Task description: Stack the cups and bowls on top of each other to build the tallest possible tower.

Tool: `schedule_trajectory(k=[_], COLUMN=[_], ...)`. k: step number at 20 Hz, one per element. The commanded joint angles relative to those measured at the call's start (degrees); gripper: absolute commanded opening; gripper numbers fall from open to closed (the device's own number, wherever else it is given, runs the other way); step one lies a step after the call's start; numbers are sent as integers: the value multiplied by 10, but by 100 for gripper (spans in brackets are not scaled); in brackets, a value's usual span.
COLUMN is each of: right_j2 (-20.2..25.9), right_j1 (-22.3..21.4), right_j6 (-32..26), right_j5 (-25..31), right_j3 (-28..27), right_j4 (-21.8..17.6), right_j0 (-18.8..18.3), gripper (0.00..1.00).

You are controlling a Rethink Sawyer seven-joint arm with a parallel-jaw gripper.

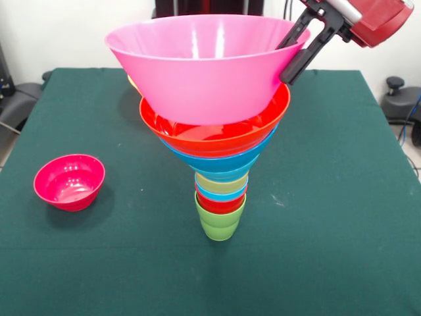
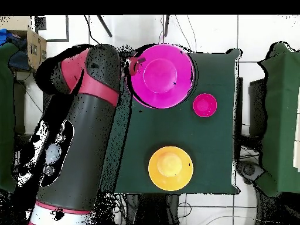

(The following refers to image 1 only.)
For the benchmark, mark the dark green table cloth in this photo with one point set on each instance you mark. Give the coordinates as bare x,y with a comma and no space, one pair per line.
197,289

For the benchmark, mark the shallow red-orange bowl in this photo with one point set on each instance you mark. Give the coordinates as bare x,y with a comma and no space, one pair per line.
213,141

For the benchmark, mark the small light blue bowl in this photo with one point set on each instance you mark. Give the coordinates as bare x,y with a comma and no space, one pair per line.
220,176

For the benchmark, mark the blue cup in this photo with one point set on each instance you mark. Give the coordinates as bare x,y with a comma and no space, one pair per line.
210,196

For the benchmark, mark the green cup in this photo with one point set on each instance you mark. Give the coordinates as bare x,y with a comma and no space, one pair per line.
218,224

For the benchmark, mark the large pink bowl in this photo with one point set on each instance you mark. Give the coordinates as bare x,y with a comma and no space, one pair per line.
204,82

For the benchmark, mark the large orange bowl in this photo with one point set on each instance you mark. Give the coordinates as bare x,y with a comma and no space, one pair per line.
133,81

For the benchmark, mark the red cup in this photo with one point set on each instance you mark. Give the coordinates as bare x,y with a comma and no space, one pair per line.
218,205

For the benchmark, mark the medium blue bowl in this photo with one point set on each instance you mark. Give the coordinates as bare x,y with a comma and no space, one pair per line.
223,163

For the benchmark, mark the yellow cup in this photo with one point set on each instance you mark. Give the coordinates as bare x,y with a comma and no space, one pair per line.
213,186

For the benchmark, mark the black chair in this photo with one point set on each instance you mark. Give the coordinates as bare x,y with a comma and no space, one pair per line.
398,105
19,98

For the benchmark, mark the small crimson bowl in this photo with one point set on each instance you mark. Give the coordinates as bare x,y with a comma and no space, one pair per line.
69,184

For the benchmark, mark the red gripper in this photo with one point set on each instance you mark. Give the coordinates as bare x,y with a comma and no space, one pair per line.
375,19

